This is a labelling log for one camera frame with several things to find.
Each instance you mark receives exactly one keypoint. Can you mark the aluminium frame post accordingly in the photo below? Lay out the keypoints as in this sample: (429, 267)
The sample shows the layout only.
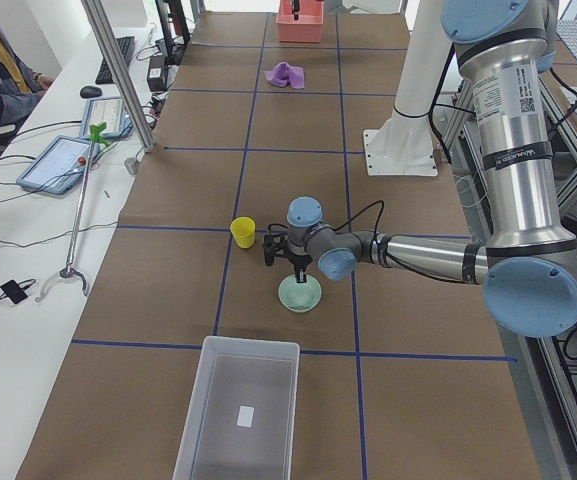
(109, 48)

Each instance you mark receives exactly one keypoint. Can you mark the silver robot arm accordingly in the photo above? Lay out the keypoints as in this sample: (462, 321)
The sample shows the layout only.
(528, 268)

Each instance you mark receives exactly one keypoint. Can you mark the far blue teach pendant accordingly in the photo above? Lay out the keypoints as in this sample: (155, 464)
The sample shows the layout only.
(109, 110)

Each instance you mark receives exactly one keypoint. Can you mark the purple cloth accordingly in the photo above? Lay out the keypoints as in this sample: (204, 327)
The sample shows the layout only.
(285, 75)

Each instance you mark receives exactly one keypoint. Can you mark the near blue teach pendant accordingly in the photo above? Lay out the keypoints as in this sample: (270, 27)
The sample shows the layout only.
(57, 168)

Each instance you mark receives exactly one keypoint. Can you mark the yellow cup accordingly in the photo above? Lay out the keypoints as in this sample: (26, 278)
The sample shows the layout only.
(243, 230)

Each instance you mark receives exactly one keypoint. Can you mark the pink plastic bin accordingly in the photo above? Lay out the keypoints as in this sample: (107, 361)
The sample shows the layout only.
(300, 21)

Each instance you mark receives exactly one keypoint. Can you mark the green bowl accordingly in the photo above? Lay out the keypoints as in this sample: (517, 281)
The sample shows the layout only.
(299, 297)

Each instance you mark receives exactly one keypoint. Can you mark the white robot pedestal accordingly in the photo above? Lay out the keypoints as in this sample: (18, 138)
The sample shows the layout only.
(403, 145)

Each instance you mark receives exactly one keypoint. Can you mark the reacher grabber tool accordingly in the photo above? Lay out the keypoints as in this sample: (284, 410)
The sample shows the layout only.
(69, 273)

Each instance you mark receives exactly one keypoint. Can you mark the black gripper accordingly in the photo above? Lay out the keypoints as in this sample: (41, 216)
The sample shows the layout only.
(299, 261)

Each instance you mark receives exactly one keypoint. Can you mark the black power adapter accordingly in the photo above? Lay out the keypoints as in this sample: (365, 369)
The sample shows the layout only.
(157, 75)

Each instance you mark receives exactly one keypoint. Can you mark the clear plastic bin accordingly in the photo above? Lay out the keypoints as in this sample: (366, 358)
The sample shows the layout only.
(240, 419)

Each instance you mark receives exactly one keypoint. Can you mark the blue teach pendant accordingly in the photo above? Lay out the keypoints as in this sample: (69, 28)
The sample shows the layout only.
(57, 168)
(109, 110)

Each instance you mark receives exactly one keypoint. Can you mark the black computer mouse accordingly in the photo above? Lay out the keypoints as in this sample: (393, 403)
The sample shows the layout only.
(90, 91)

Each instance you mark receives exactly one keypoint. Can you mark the small metal cylinder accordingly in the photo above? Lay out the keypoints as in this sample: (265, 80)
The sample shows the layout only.
(132, 165)

